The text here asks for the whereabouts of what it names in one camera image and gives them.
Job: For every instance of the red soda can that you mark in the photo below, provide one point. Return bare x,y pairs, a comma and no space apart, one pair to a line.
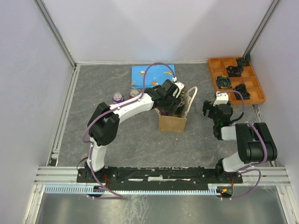
133,93

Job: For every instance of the green glass bottle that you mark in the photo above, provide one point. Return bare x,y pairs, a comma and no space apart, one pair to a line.
181,106

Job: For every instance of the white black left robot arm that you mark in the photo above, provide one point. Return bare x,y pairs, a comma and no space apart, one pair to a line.
103,126

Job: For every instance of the blue-yellow rolled sock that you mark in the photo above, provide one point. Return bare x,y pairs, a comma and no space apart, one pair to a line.
223,82

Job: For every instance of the black rolled sock front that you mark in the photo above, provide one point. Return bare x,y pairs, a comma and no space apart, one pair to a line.
241,88

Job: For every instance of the dark rolled sock back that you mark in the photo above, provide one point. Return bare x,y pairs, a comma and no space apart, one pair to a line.
243,61

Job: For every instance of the purple soda can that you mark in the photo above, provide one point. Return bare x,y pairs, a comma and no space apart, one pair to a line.
118,98

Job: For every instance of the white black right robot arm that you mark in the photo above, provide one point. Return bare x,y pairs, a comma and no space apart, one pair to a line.
255,144

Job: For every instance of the burlap canvas tote bag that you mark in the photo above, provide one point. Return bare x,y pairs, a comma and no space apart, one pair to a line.
175,124

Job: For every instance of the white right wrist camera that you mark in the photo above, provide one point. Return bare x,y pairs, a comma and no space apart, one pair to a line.
221,97

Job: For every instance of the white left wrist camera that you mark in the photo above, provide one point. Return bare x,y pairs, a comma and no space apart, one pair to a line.
179,87

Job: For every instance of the black rolled sock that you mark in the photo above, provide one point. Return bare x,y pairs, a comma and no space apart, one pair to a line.
234,71
241,88

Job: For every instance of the aluminium frame rail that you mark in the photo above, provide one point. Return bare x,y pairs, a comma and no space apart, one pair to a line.
266,176

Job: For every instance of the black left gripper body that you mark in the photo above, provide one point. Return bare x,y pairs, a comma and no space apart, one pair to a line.
169,103

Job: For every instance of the black rolled sock middle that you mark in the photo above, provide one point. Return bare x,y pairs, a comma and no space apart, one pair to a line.
234,71

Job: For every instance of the dark sock in corner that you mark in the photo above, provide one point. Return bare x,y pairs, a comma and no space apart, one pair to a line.
247,57

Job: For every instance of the orange wooden compartment tray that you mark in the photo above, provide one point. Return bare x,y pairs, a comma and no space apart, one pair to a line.
218,67

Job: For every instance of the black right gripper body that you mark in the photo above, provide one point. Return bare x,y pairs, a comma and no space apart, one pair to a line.
209,105

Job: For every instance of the blue space-print cloth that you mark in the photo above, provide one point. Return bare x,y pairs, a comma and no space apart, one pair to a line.
156,75

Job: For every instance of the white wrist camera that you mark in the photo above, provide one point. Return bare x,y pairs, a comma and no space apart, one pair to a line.
221,97
179,87

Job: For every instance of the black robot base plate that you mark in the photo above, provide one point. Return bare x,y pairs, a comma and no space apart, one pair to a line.
164,179

